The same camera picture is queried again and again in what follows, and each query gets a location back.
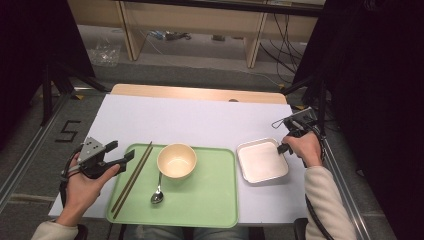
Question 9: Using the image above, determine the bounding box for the white table mat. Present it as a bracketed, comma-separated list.
[47, 93, 310, 225]

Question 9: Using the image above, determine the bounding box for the metal floor rail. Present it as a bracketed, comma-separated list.
[316, 135, 373, 240]
[0, 87, 86, 205]

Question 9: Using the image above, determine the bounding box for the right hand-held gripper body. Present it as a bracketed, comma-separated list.
[271, 106, 324, 138]

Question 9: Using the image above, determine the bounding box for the metal spoon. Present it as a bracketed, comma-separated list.
[150, 171, 165, 205]

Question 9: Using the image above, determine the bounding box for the light green plastic tray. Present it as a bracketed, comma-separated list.
[105, 143, 240, 229]

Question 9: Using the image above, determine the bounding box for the brown wooden chopstick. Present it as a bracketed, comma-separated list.
[112, 145, 155, 220]
[110, 140, 154, 215]

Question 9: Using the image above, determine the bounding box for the black curtain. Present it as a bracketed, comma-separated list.
[0, 0, 97, 149]
[292, 0, 424, 240]

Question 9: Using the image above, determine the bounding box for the black tripod stand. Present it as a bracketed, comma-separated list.
[281, 74, 330, 138]
[39, 62, 110, 127]

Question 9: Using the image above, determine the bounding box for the hand-held gripper black cable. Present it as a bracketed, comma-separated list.
[58, 145, 85, 208]
[303, 127, 335, 240]

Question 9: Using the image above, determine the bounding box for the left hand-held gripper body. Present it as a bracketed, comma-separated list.
[68, 136, 116, 180]

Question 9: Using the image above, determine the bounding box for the left hand-held gripper black cable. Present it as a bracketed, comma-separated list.
[58, 145, 85, 208]

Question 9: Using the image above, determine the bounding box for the white square plate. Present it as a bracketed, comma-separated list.
[235, 137, 290, 185]

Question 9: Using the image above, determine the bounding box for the light wooden desk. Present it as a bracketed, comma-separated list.
[65, 0, 328, 70]

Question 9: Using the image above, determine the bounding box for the person's right hand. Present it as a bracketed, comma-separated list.
[281, 130, 324, 169]

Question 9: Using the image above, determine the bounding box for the bundle of hanging black cables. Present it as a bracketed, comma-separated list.
[259, 13, 312, 85]

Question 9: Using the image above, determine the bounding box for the cream bowl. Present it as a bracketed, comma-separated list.
[156, 142, 199, 180]

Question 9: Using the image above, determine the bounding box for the power strip with plugs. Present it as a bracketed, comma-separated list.
[148, 30, 193, 42]

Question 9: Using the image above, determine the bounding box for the right hand-held gripper black cable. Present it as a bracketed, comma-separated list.
[303, 127, 335, 240]

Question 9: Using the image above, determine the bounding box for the person's left hand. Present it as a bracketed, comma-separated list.
[55, 152, 121, 228]

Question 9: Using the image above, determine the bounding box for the clear plastic bag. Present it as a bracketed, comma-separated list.
[87, 39, 122, 67]

